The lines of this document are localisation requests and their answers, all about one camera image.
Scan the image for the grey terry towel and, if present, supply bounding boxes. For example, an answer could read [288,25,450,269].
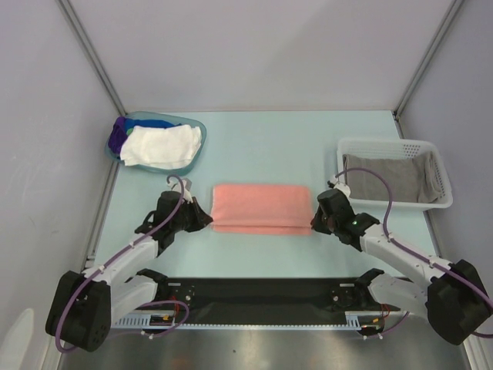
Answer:
[343,152,441,204]

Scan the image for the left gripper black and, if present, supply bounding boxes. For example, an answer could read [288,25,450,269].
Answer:
[171,197,212,233]

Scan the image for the pink striped towel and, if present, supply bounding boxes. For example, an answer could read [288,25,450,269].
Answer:
[211,183,314,236]

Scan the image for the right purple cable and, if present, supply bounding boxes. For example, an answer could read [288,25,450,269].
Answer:
[334,167,493,340]

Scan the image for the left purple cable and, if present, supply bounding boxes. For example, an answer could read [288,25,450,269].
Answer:
[53,175,189,355]

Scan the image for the blue towel in tray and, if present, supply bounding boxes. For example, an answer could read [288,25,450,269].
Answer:
[124,118,176,132]

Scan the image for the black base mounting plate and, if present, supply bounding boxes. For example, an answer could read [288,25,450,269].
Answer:
[152,277,397,325]

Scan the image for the white perforated plastic basket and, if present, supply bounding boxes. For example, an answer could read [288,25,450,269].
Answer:
[337,138,453,211]

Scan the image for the slotted white cable duct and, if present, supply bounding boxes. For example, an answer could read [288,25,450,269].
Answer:
[111,313,362,331]

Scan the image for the white towel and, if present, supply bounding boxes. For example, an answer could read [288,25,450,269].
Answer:
[119,125,202,170]

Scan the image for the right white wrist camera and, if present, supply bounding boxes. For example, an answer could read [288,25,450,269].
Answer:
[327,177,351,198]

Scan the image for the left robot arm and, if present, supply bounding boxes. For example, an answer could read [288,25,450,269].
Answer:
[45,191,213,353]

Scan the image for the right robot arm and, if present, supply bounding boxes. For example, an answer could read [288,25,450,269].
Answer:
[311,188,492,345]

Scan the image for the purple cable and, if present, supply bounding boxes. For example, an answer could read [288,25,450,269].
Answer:
[53,175,189,355]
[334,167,493,340]

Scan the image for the purple towel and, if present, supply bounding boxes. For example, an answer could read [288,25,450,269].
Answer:
[107,116,128,156]

